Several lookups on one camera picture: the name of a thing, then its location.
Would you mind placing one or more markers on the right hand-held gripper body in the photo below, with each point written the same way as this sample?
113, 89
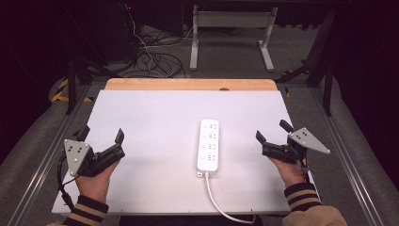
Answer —
306, 141

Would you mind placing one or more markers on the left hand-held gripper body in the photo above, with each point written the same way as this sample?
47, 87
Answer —
76, 155

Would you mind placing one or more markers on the person's right hand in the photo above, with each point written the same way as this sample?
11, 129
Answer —
290, 172

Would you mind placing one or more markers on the person's left hand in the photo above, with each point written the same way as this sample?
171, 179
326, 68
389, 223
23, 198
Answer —
95, 182

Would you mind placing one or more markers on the yellow black hazard tape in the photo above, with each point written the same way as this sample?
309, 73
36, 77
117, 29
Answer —
61, 92

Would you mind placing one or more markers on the black metal stand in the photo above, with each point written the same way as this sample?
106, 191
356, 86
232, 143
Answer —
73, 84
326, 78

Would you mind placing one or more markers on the white power strip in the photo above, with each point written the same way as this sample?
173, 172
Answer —
208, 147

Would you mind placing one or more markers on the dark computer tower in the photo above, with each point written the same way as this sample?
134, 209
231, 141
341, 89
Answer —
120, 31

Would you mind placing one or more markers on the aluminium floor rail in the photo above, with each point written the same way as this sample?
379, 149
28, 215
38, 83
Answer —
40, 169
351, 163

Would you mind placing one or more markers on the white metal desk frame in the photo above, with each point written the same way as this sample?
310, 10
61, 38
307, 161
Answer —
230, 20

